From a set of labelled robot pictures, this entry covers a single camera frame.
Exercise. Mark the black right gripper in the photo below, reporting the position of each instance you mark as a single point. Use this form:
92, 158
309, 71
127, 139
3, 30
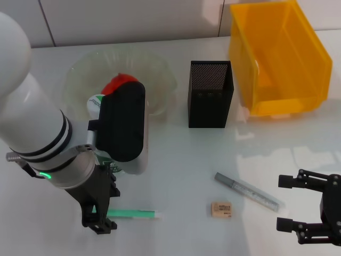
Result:
333, 208

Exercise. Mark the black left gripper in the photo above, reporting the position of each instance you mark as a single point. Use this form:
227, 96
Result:
90, 186

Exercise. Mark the green pen white cap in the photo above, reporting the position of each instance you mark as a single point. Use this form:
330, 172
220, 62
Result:
133, 214

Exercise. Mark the grey pen clear cap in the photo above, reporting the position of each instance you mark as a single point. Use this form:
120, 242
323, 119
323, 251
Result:
250, 193

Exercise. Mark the clear water bottle green label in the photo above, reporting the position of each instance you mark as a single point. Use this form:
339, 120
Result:
93, 105

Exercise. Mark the orange fruit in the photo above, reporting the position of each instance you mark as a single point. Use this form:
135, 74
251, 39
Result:
117, 81

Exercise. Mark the small beige eraser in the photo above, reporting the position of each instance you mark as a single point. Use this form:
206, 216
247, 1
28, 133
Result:
221, 210

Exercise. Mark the black mesh pen holder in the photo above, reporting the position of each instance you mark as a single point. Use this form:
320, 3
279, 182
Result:
210, 109

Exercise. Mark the clear green glass fruit plate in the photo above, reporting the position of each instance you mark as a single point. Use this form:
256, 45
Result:
157, 77

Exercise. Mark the silver black left wrist box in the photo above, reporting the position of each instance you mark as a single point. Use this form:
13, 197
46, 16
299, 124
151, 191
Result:
122, 125

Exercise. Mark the yellow plastic bin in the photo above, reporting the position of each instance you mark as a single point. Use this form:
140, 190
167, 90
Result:
279, 48

